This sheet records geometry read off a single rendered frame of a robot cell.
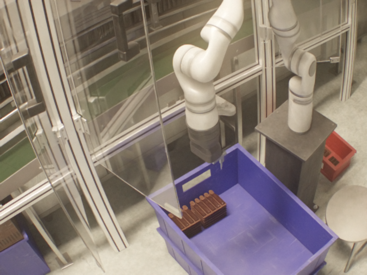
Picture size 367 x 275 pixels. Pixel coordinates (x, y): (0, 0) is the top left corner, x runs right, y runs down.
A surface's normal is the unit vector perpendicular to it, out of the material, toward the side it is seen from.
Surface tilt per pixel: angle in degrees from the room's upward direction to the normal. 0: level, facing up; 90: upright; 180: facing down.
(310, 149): 0
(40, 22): 90
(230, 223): 0
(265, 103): 90
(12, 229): 90
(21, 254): 90
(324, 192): 0
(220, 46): 70
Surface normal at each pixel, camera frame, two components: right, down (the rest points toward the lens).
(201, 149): -0.72, 0.50
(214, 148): 0.61, 0.20
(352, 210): -0.09, -0.70
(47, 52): 0.58, 0.54
